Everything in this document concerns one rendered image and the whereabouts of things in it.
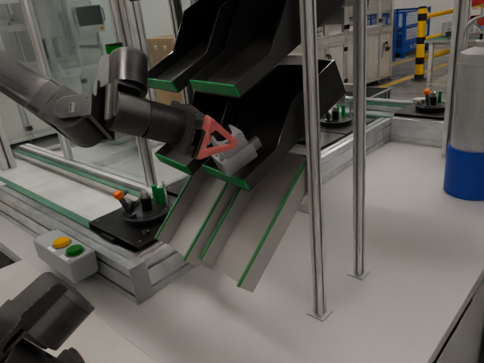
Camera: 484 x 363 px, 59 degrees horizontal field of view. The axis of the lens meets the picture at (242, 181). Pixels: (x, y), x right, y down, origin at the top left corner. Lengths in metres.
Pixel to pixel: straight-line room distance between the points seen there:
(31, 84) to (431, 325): 0.83
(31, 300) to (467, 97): 1.20
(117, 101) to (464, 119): 1.04
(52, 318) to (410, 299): 0.74
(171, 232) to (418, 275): 0.58
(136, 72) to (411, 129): 1.47
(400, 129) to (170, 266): 1.24
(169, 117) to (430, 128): 1.43
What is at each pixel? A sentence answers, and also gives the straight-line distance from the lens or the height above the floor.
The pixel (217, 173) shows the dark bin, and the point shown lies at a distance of 0.78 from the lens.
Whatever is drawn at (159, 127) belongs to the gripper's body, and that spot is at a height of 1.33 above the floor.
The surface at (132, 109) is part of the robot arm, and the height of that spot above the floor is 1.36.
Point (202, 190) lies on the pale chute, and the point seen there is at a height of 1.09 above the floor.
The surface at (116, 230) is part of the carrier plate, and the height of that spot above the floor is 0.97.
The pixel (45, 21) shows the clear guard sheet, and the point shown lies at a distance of 1.73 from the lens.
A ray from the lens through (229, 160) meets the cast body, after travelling 0.71.
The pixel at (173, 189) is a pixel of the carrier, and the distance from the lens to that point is 1.35.
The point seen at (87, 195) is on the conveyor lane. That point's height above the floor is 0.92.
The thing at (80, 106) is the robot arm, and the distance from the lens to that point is 0.63.
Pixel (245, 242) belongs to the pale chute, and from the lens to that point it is 0.86.
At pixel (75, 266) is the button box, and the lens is 1.11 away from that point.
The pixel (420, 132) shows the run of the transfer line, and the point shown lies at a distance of 1.94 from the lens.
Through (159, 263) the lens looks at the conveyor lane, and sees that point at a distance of 1.06.
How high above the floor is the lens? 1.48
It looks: 23 degrees down
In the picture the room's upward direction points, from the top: 6 degrees counter-clockwise
